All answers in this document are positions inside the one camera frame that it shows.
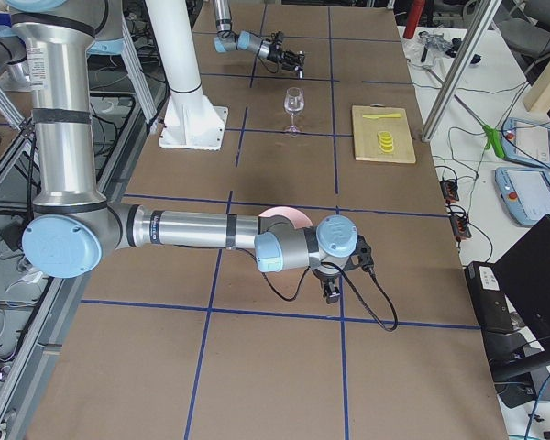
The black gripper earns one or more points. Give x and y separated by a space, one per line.
325 275
275 51

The steel double jigger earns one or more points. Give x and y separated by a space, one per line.
299 59

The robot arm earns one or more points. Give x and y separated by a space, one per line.
227 40
75 226

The clear wine glass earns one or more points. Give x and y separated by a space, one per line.
293 106

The pink bowl of ice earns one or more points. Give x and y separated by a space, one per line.
297 218

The yellow plastic knife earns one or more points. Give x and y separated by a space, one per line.
382 116

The wooden cutting board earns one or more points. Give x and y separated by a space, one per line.
366 141

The black box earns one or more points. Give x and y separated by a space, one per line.
488 300

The black laptop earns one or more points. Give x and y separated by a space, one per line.
523 274

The teach pendant near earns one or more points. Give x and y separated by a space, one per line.
525 193

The teach pendant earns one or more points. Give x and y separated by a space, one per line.
526 142
525 193

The teach pendant far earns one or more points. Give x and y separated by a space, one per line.
526 142

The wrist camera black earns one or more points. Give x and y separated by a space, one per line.
361 257
277 38

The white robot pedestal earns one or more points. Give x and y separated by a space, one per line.
190 121

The aluminium frame post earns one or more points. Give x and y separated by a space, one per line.
483 16

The green handled reacher grabber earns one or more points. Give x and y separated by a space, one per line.
492 134

